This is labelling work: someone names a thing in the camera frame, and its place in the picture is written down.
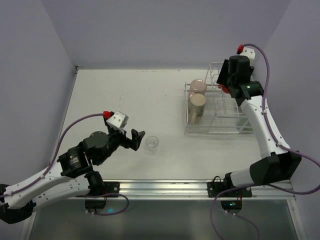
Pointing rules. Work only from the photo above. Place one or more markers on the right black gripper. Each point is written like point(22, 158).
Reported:
point(223, 75)

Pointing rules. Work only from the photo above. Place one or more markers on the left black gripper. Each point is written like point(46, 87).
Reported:
point(129, 142)

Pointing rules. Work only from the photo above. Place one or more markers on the clear glass tumbler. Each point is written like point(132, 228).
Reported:
point(152, 144)

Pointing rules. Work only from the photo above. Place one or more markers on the pale pink glossy mug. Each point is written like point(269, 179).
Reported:
point(197, 86)

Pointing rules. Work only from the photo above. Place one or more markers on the cream floral mug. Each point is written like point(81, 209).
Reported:
point(196, 107)

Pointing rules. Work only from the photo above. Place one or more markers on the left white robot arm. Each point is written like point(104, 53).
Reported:
point(71, 176)

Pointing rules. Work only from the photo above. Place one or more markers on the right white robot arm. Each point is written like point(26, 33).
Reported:
point(277, 163)

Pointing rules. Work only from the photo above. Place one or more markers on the mint green cup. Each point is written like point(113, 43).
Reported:
point(244, 125)

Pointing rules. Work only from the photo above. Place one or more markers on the left black controller box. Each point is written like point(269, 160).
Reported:
point(92, 205)

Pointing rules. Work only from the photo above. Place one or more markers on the black controller box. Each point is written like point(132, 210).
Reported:
point(232, 206)
point(92, 205)

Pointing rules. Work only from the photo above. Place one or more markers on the right black controller box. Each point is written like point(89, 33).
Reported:
point(232, 206)

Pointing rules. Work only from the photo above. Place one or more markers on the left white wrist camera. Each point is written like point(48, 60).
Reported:
point(115, 120)

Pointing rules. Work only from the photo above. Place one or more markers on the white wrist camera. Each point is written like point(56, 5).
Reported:
point(243, 50)
point(115, 120)

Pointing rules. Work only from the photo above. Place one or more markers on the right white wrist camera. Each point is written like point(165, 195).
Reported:
point(243, 50)

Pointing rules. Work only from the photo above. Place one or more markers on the white wire dish rack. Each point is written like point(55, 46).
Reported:
point(221, 113)

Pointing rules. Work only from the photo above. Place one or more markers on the aluminium mounting rail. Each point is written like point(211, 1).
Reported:
point(187, 190)

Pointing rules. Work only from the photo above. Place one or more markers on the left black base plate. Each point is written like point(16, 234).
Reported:
point(108, 189)

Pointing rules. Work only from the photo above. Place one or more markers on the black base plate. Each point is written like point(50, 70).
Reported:
point(217, 185)
point(108, 189)

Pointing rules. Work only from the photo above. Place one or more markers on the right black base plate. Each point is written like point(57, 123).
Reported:
point(217, 185)

